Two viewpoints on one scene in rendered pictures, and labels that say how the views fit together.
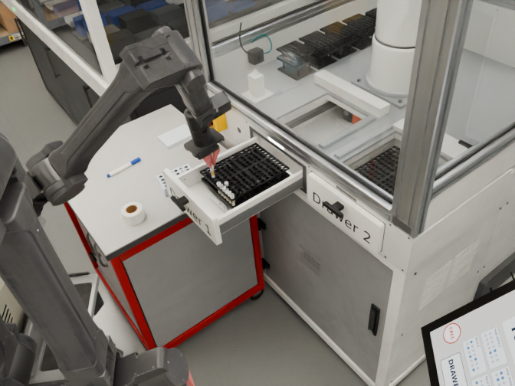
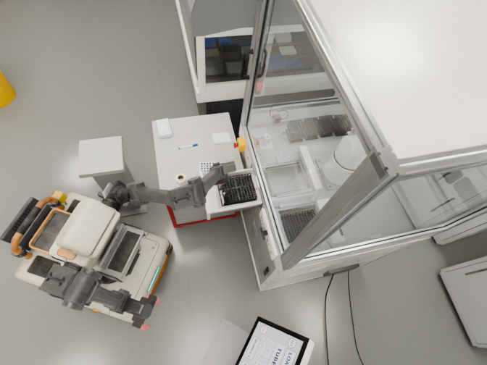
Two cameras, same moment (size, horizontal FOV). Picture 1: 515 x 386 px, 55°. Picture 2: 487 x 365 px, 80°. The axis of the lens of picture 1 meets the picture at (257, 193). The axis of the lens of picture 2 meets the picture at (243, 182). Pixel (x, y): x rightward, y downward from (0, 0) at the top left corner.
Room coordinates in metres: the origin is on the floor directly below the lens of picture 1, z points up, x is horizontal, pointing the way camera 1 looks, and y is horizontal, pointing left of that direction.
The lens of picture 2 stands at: (0.40, -0.13, 2.51)
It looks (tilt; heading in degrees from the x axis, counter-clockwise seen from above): 62 degrees down; 9
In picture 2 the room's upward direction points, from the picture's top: 12 degrees clockwise
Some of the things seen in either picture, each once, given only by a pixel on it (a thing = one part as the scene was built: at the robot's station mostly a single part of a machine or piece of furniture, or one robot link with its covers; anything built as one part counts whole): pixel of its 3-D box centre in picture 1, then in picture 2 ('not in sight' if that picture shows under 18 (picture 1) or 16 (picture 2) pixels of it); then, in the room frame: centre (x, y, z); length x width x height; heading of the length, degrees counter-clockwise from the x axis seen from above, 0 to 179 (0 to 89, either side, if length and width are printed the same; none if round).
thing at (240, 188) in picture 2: (245, 177); (236, 190); (1.20, 0.03, 0.87); 0.22 x 0.18 x 0.06; 123
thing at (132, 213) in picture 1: (132, 213); (180, 179); (1.18, 0.41, 0.78); 0.07 x 0.07 x 0.04
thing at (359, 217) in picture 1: (342, 210); (267, 233); (1.00, -0.24, 0.87); 0.29 x 0.02 x 0.11; 33
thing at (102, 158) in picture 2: not in sight; (117, 180); (1.15, 0.99, 0.38); 0.30 x 0.30 x 0.76; 32
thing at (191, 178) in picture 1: (247, 177); (237, 190); (1.20, 0.03, 0.86); 0.40 x 0.26 x 0.06; 123
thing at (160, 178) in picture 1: (177, 180); (209, 168); (1.32, 0.27, 0.78); 0.12 x 0.08 x 0.04; 114
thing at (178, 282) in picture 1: (164, 236); (199, 176); (1.44, 0.41, 0.38); 0.62 x 0.58 x 0.76; 33
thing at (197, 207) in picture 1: (191, 205); (204, 195); (1.09, 0.20, 0.87); 0.29 x 0.02 x 0.11; 33
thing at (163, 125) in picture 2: not in sight; (164, 128); (1.51, 0.70, 0.78); 0.15 x 0.10 x 0.04; 38
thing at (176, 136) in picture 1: (176, 136); (221, 137); (1.60, 0.29, 0.77); 0.13 x 0.09 x 0.02; 123
